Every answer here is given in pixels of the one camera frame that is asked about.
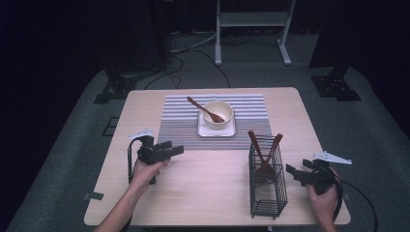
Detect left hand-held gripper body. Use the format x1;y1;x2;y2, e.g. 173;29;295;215
128;129;173;165

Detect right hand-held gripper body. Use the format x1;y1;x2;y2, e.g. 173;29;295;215
307;150;353;196

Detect black wire basket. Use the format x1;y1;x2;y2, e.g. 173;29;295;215
248;134;289;220

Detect reddish wooden spoon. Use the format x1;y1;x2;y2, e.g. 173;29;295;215
186;96;226;124

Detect cream bowl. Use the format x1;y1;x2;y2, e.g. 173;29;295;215
201;100;235;131

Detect person's left hand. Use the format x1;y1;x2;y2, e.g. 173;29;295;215
129;159;170;194

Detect person's right hand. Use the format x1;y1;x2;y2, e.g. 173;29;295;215
306;183;340;223

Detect striped woven placemat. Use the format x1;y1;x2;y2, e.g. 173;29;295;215
157;93;274;152

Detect dark wooden spoon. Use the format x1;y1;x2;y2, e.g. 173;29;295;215
255;132;284;184

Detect white square tray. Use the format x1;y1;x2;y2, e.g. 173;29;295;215
196;109;237;138

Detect brown wooden utensils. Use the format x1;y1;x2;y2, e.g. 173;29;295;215
247;130;276;182

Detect grey tape strip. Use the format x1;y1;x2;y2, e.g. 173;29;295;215
82;191;105;202

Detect black stand base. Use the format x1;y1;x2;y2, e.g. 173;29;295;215
310;66;363;102
93;69;138;105

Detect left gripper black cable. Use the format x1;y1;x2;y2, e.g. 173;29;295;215
127;137;143;186

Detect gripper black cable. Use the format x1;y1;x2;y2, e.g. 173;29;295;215
127;137;143;186
332;167;379;232

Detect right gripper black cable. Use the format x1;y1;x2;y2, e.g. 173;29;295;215
332;167;379;232

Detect black floor cable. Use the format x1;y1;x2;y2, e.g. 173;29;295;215
170;48;232;89
143;55;184;90

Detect white floor cable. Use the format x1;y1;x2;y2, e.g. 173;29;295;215
170;32;218;54

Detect white metal stand frame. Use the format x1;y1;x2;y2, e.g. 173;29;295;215
215;0;297;67

